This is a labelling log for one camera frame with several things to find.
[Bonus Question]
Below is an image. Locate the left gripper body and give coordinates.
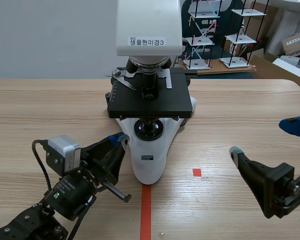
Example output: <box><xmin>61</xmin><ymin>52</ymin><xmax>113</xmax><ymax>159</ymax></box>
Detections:
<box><xmin>45</xmin><ymin>159</ymin><xmax>133</xmax><ymax>222</ymax></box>

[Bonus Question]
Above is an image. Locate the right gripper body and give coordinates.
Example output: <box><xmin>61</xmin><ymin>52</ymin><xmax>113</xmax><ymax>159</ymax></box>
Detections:
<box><xmin>273</xmin><ymin>163</ymin><xmax>300</xmax><ymax>215</ymax></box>

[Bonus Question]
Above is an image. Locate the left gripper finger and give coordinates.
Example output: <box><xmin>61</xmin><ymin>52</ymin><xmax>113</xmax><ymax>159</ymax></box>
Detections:
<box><xmin>103</xmin><ymin>134</ymin><xmax>131</xmax><ymax>185</ymax></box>
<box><xmin>83</xmin><ymin>132</ymin><xmax>126</xmax><ymax>163</ymax></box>

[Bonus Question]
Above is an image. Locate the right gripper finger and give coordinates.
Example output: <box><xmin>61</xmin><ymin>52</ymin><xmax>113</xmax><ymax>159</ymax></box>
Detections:
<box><xmin>278</xmin><ymin>115</ymin><xmax>300</xmax><ymax>138</ymax></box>
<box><xmin>229</xmin><ymin>146</ymin><xmax>295</xmax><ymax>219</ymax></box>

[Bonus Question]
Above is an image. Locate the white and black microscope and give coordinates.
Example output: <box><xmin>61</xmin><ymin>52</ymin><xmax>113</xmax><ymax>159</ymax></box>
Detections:
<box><xmin>104</xmin><ymin>0</ymin><xmax>198</xmax><ymax>186</ymax></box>

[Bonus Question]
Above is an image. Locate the large open cardboard box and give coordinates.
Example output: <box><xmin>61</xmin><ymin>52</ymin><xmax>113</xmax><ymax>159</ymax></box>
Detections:
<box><xmin>249</xmin><ymin>52</ymin><xmax>300</xmax><ymax>98</ymax></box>

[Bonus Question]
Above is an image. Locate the printed cardboard box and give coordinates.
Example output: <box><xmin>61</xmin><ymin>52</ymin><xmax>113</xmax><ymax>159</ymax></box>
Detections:
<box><xmin>281</xmin><ymin>31</ymin><xmax>300</xmax><ymax>63</ymax></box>

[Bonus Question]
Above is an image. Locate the tiered tower with black rods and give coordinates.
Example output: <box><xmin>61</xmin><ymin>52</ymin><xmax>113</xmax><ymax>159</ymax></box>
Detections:
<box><xmin>219</xmin><ymin>0</ymin><xmax>267</xmax><ymax>69</ymax></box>

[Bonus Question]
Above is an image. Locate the tiered tower with coloured straws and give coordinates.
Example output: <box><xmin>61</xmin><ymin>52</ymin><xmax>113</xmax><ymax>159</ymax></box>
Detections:
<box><xmin>183</xmin><ymin>0</ymin><xmax>222</xmax><ymax>70</ymax></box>

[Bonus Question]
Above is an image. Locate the thin black cable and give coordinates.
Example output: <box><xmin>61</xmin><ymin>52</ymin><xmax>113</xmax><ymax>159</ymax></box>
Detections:
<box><xmin>69</xmin><ymin>194</ymin><xmax>96</xmax><ymax>240</ymax></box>

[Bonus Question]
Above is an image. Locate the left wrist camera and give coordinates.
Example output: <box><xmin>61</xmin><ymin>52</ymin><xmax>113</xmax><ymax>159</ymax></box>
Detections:
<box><xmin>45</xmin><ymin>134</ymin><xmax>82</xmax><ymax>177</ymax></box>

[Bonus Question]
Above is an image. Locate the black camera cable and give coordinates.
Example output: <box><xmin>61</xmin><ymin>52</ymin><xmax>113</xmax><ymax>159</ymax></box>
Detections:
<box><xmin>31</xmin><ymin>139</ymin><xmax>53</xmax><ymax>195</ymax></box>

